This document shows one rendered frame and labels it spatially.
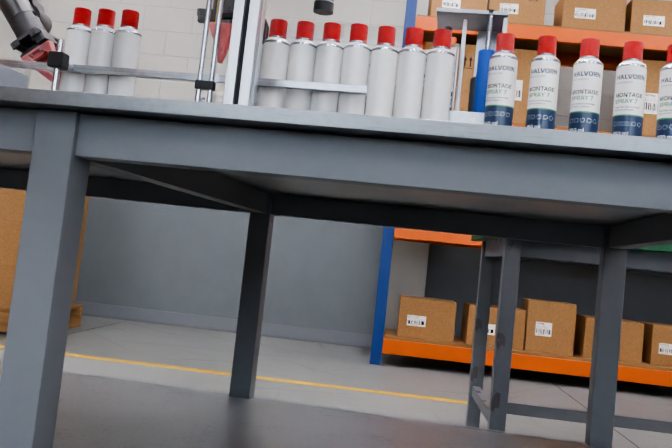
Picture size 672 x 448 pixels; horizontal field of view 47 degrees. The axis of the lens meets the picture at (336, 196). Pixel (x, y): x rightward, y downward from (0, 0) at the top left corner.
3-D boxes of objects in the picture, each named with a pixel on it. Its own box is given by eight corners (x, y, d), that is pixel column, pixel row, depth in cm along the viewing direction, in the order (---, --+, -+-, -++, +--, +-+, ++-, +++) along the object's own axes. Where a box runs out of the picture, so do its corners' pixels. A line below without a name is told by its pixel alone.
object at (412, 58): (418, 140, 146) (429, 34, 147) (417, 136, 141) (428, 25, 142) (391, 138, 147) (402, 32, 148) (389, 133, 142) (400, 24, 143)
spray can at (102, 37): (112, 115, 155) (125, 15, 157) (99, 110, 150) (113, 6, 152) (88, 113, 156) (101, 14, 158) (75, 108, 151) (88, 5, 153)
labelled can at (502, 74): (509, 148, 143) (519, 39, 145) (511, 143, 138) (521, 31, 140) (480, 146, 144) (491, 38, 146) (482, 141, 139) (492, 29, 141)
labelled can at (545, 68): (551, 151, 142) (560, 42, 144) (555, 147, 137) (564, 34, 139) (522, 149, 143) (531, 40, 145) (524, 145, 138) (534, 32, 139)
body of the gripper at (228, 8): (205, 26, 161) (209, -8, 162) (253, 30, 160) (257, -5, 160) (195, 16, 155) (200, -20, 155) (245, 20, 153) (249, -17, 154)
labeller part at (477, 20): (504, 32, 158) (504, 27, 158) (508, 15, 147) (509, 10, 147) (437, 28, 160) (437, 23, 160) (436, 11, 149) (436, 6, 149)
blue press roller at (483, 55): (487, 139, 148) (495, 54, 149) (488, 136, 145) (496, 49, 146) (470, 137, 148) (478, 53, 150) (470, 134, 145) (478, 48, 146)
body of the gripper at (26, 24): (65, 47, 161) (49, 18, 162) (40, 33, 151) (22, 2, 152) (40, 64, 161) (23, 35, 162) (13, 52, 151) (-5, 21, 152)
